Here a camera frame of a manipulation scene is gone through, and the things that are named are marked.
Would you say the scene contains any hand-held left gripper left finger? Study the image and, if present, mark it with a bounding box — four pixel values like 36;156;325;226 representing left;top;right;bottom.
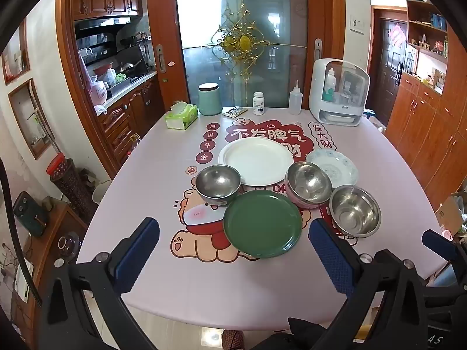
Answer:
47;217;161;350

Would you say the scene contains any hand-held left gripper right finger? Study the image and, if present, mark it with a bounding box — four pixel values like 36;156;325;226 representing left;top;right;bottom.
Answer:
308;218;433;350

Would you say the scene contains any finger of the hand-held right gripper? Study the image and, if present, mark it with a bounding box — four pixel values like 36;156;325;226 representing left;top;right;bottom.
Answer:
422;229;465;264

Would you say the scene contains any plain steel bowl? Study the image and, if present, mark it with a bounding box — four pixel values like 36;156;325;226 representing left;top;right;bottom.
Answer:
329;185;382;239

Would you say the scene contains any green plate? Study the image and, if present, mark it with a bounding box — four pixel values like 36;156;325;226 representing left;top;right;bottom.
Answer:
223;190;303;259

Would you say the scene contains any pink steel bowl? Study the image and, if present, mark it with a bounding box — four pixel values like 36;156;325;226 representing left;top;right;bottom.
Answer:
285;161;333;210

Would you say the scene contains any blue patterned white plate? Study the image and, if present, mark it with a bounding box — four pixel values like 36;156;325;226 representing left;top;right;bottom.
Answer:
305;149;359;186

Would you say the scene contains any grey steel bowl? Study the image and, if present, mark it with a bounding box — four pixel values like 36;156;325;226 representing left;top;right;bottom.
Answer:
196;165;242;208

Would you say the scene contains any cardboard box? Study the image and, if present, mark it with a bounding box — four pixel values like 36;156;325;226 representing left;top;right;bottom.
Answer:
436;192;467;237

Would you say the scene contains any white bin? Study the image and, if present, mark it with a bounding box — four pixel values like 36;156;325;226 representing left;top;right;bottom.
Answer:
92;178;113;205

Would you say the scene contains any pink printed tablecloth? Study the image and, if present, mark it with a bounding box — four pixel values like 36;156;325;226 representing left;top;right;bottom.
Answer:
75;107;453;332

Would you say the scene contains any dark wicker stand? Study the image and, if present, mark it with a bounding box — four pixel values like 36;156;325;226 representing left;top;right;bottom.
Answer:
51;168;97;224

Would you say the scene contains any wooden side cabinet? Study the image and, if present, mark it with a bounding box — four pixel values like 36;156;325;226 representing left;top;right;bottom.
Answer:
11;204;88;350

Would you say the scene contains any dark green appliance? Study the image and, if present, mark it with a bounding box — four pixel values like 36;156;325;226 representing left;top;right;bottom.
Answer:
13;191;49;236

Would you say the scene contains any red lidded jar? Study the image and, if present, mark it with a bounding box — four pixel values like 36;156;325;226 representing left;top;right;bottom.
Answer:
46;153;69;180

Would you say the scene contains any wooden lower kitchen cabinet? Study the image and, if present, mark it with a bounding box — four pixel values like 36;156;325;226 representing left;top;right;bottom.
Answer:
97;76;165;168

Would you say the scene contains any green tissue pack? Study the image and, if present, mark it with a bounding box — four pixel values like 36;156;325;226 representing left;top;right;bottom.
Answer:
165;102;198;131

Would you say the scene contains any clear squeeze bottle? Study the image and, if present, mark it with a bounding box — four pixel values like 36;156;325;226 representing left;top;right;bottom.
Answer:
289;80;302;115

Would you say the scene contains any white countertop sterilizer box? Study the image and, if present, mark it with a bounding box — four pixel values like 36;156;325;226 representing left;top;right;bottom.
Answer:
309;58;371;127

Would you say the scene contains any pink rice cooker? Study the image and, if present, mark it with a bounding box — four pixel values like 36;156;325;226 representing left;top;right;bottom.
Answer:
88;80;109;108

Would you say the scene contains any pale green canister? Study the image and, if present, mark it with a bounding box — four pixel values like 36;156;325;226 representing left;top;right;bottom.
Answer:
198;83;223;116

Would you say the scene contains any dark entry door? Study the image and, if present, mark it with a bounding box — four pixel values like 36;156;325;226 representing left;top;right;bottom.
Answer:
372;7;407;126

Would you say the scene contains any blister pack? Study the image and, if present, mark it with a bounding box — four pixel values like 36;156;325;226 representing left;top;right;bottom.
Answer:
222;106;248;119

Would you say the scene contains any range hood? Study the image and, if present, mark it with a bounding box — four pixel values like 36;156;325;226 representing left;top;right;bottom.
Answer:
75;16;132;32

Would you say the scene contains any glass sliding door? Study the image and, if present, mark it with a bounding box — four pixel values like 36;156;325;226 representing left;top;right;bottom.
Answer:
174;0;311;112

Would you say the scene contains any wooden wall cabinet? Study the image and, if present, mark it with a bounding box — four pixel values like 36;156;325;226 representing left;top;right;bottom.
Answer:
387;0;467;212

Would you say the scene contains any black cable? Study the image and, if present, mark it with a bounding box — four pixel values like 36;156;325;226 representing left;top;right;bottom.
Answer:
0;157;39;301

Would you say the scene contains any wall niche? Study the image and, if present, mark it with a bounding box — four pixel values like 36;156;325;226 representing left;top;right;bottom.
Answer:
8;78;55;160

